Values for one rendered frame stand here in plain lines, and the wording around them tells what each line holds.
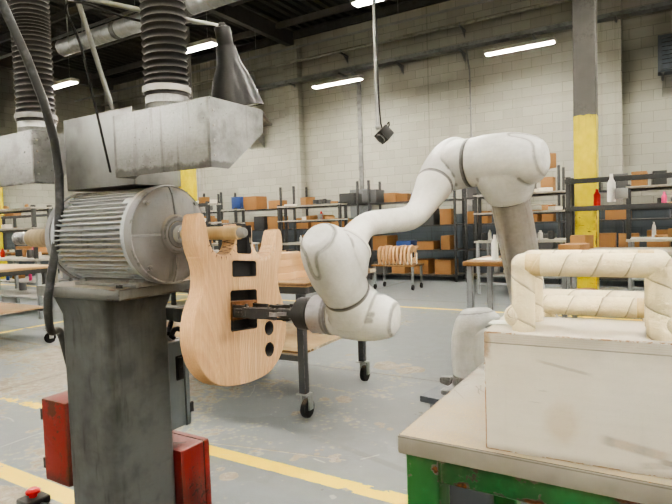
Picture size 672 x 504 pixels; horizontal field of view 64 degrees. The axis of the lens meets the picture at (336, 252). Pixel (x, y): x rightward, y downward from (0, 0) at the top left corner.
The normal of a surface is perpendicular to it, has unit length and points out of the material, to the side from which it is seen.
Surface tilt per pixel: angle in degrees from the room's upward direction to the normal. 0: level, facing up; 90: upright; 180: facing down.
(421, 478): 91
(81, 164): 90
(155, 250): 94
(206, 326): 88
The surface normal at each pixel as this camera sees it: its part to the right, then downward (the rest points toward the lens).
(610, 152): -0.52, 0.06
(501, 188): -0.48, 0.56
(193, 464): 0.85, 0.00
